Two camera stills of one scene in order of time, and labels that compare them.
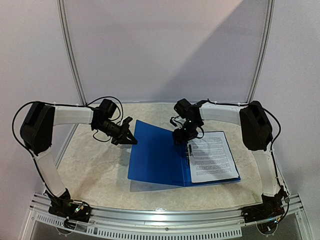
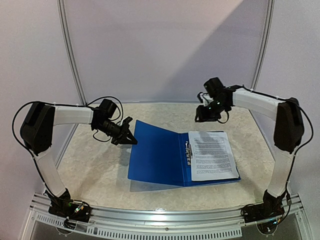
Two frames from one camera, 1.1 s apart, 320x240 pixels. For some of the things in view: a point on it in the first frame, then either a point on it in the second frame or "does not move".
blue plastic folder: x=156 y=157 does not move
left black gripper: x=122 y=138 does not move
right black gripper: x=182 y=135 → x=204 y=115
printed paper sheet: x=212 y=159 does not move
